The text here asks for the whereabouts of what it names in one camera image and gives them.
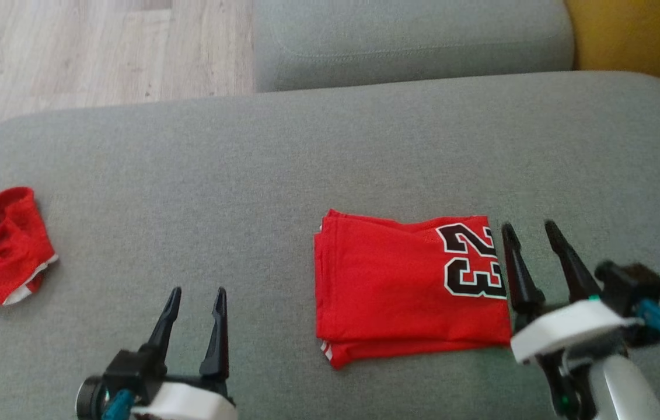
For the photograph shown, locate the red basketball shorts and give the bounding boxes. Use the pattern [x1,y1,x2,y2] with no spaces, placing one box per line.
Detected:
[0,164,60,307]

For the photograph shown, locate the red basketball jersey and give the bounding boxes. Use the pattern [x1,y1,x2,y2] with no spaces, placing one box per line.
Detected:
[313,209,513,370]

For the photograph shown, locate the grey sofa back cushion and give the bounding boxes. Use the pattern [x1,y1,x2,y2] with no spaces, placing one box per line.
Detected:
[254,0,575,93]

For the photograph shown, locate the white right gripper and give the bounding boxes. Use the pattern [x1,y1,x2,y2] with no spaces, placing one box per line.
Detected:
[502,220,645,365]

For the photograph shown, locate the grey sofa seat cushion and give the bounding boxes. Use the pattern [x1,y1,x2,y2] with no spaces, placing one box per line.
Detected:
[0,71,660,420]

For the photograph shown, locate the mustard yellow upholstered surface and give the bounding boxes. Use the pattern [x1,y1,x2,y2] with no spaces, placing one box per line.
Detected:
[566,0,660,111]

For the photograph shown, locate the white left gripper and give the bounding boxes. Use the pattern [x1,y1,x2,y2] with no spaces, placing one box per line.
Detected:
[131,287,238,420]

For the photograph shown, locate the left cable with blue plug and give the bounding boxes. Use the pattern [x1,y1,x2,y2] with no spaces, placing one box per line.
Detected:
[101,389,135,420]

